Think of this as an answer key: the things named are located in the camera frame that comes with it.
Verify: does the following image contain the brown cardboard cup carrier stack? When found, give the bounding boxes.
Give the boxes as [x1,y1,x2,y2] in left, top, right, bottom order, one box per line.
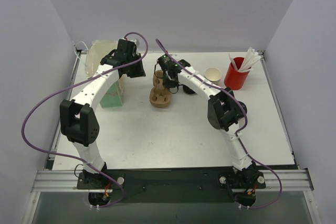
[149,70,172,108]

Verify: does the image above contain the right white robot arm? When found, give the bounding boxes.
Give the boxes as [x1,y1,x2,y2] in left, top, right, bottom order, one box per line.
[157,55,252,171]

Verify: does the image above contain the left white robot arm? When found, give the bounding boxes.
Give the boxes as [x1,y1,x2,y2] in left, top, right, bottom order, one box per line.
[60,39,145,188]

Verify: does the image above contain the black coffee lid stack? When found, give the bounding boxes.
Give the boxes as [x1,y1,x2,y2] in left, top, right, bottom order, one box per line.
[182,85,196,95]

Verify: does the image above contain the green paper takeout bag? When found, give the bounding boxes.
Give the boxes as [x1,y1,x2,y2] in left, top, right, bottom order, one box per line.
[85,40,124,108]

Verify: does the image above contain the brown paper cup stack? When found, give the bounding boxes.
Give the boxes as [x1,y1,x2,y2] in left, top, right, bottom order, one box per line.
[204,67,222,84]

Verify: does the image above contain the red straw holder cup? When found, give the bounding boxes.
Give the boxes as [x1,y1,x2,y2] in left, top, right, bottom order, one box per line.
[224,62,250,90]

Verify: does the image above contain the white wrapped straws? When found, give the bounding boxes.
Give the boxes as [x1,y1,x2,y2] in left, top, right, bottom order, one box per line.
[228,47,261,73]

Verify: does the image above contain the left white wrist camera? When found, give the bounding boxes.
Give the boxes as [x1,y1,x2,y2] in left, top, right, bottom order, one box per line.
[131,39,140,48]

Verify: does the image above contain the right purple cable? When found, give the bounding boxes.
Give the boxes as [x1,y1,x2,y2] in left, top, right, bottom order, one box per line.
[155,38,283,210]

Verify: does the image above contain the purple cable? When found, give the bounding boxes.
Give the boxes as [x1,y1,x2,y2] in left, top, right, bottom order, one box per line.
[155,38,283,210]
[20,32,150,208]

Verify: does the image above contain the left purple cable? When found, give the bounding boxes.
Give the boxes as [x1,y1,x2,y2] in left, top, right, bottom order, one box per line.
[20,32,150,208]

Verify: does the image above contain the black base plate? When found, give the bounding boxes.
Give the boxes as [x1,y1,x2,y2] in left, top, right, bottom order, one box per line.
[77,166,266,206]

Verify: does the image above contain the aluminium front rail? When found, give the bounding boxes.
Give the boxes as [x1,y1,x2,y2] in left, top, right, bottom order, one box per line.
[32,167,313,193]

